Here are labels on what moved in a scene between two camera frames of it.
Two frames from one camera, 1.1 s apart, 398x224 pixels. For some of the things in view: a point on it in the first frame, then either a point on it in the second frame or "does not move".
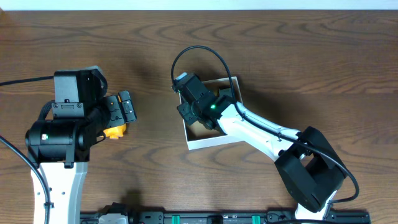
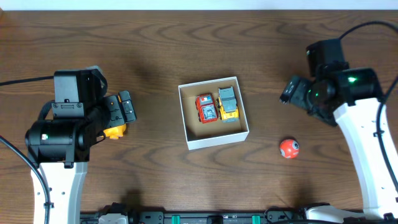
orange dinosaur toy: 114,132 does not move
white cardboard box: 199,136 does not move
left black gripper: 115,111 does not move
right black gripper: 185,109 -> 296,91
